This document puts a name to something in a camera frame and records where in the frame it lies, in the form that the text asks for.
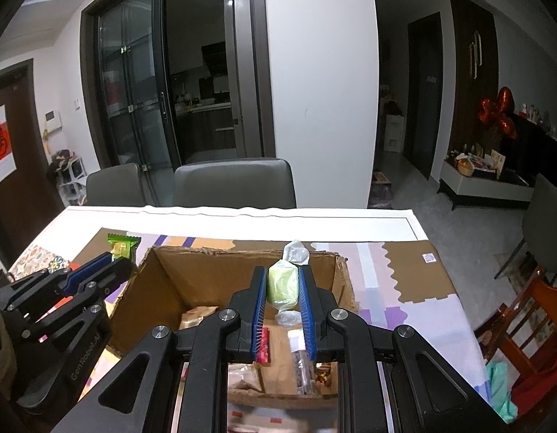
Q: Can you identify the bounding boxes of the colourful patterned table mat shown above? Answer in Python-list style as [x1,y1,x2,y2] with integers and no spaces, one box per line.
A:
[8,232,489,433]

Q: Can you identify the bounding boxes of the dark sideboard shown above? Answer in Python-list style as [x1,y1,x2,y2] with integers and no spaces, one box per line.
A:
[499,113,557,190]

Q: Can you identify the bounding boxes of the floral patterned cloth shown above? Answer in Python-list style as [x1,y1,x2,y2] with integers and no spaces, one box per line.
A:
[10,244,72,280]

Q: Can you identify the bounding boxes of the sliding glass door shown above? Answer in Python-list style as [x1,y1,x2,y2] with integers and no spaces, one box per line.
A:
[96,0,175,167]

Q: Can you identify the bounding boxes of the brown cardboard box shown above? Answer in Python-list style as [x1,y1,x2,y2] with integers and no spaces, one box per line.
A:
[106,244,358,409]

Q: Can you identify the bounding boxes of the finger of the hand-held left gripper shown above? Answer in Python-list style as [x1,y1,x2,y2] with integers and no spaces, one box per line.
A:
[17,258,139,340]
[0,253,114,313]

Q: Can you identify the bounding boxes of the grey refrigerator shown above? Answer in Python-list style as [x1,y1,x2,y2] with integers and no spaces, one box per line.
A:
[223,0,263,158]

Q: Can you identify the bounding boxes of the white low cabinet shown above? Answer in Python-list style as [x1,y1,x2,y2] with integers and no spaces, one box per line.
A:
[438,159,534,210]

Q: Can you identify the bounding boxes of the pink snack packet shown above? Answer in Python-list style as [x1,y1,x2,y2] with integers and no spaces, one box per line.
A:
[256,327,271,364]

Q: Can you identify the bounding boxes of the brown entry door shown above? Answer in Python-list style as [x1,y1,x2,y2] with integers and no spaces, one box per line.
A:
[0,60,65,271]

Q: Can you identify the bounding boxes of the light green snack packet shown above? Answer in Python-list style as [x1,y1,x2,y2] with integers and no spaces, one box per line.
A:
[107,232,140,264]

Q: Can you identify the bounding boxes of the beige snack packet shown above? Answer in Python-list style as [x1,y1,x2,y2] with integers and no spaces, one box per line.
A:
[179,306,218,330]

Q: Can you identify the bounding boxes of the white shoe rack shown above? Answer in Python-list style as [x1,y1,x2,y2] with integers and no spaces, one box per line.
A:
[51,150,87,206]

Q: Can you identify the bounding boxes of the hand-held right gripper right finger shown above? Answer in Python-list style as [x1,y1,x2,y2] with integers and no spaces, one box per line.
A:
[298,265,507,433]

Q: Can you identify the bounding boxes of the grey dining chair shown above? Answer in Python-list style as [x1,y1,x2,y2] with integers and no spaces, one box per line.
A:
[494,174,557,280]
[86,163,146,207]
[172,158,297,208]

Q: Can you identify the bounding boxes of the dark interior door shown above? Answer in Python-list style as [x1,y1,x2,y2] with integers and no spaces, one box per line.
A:
[407,11,444,180]

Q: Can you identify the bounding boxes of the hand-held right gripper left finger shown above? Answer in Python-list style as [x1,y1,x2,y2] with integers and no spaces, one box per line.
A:
[51,266,268,433]

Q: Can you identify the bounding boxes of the white box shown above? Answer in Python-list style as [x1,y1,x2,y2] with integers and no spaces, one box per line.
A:
[384,115,404,153]

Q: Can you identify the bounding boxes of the white snack packet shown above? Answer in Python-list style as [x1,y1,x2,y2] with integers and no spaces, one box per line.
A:
[228,363,263,393]

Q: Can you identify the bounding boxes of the tall dark wood cupboard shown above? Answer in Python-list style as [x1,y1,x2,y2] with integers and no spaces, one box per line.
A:
[449,0,499,154]

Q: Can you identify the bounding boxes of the clear tube white cap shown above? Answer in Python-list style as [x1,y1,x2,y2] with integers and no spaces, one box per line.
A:
[288,329,316,397]

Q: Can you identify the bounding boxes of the red cloth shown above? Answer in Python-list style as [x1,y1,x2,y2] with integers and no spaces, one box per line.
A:
[513,361,557,425]

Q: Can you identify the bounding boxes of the red and white door poster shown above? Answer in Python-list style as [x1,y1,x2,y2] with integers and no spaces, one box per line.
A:
[0,105,15,187]

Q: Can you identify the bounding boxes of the pale green candy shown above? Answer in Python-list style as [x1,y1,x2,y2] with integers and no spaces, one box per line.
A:
[266,239,312,328]

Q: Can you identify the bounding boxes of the black range hood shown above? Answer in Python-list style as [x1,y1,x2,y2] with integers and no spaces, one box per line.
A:
[202,41,228,75]

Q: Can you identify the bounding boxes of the teal cloth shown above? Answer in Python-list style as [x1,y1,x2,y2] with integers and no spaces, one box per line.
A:
[486,361,519,422]

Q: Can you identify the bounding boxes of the red-brown wooden chair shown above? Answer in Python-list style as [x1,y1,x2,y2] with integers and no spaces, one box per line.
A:
[474,267,557,420]

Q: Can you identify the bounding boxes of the red heart balloons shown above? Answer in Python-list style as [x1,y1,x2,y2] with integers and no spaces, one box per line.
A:
[479,88,519,141]

